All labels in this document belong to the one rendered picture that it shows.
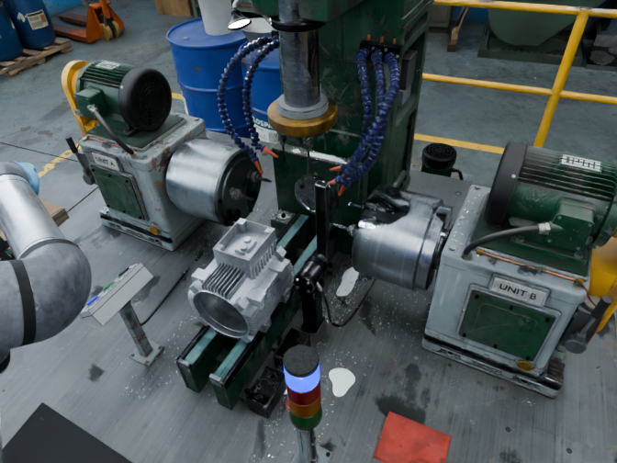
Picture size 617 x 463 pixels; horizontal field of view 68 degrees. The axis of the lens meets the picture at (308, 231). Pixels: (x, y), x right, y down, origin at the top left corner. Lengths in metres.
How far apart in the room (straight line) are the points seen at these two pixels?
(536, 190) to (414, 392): 0.57
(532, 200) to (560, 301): 0.22
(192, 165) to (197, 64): 1.82
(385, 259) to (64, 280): 0.72
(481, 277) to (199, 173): 0.81
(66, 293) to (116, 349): 0.74
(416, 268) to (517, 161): 0.34
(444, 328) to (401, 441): 0.29
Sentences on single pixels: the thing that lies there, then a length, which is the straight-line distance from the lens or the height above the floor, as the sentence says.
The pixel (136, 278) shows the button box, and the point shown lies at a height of 1.07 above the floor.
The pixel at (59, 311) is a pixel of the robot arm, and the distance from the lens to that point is 0.69.
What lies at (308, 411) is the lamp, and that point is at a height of 1.10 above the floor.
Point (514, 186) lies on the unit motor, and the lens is 0.98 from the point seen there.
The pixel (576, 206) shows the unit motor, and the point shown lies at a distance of 1.00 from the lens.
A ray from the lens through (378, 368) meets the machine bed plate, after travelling 1.26.
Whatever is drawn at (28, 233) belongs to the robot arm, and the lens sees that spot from 0.82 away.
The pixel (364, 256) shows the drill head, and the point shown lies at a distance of 1.15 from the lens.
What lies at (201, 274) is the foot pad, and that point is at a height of 1.08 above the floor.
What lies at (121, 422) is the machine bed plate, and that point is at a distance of 1.29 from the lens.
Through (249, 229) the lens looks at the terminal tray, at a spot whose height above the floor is 1.12.
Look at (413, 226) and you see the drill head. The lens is 1.11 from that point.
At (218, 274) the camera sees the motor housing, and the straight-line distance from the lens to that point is 1.08.
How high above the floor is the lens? 1.87
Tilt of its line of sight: 42 degrees down
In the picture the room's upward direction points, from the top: 3 degrees counter-clockwise
